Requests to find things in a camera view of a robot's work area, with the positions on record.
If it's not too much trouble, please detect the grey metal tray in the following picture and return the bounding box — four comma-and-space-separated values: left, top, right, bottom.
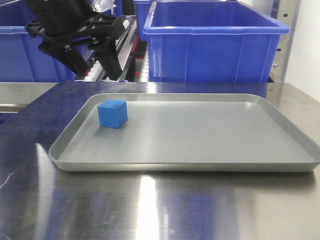
49, 93, 320, 173

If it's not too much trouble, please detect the steel shelf upright post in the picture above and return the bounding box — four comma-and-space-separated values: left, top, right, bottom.
278, 0, 301, 83

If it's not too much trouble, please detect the blue bin front left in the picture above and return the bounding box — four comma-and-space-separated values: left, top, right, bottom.
0, 0, 76, 83

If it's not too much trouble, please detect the blue bin front right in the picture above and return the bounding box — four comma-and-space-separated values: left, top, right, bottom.
143, 0, 290, 83

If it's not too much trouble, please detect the blue bin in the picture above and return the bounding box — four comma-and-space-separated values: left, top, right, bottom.
143, 0, 290, 83
0, 0, 76, 83
134, 0, 229, 48

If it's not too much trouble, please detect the blue bin rear right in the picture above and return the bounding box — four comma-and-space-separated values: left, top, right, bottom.
134, 0, 229, 48

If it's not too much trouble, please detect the blue cube block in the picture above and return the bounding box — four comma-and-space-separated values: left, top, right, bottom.
97, 99, 128, 129

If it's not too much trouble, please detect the clear plastic bag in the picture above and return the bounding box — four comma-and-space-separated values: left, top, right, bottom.
90, 0, 116, 13

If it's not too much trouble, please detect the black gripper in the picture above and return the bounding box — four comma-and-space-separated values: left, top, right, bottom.
25, 0, 125, 81

